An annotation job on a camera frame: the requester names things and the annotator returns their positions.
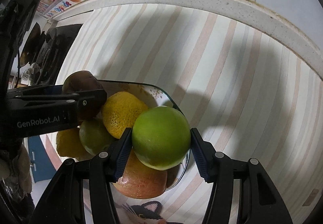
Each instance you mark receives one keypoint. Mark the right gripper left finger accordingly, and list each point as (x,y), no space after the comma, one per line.
(62,201)

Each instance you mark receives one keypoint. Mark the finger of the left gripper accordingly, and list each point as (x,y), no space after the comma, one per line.
(48,101)

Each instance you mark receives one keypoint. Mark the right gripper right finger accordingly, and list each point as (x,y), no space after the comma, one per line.
(259,199)

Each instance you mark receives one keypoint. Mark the dark red apple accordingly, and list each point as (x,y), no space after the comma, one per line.
(80,81)

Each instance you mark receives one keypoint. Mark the yellow orange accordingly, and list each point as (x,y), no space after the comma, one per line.
(69,145)
(120,111)

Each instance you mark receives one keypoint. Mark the green apple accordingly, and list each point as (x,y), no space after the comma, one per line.
(94,136)
(161,137)

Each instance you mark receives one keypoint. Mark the blue kitchen cabinet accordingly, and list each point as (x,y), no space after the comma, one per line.
(41,165)

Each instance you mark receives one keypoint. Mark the small brown card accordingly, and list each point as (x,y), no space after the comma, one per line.
(311,197)

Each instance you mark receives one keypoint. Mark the black gas stove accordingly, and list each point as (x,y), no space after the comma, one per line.
(51,56)

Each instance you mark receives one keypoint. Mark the black frying pan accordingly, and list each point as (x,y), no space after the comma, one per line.
(31,46)

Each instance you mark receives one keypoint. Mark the cat shaped coaster mat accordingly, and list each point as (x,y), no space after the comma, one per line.
(146,213)

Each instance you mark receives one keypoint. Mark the floral oval ceramic plate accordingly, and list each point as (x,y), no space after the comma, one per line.
(152,97)

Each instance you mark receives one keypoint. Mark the striped table cloth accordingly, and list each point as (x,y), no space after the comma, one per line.
(247,94)

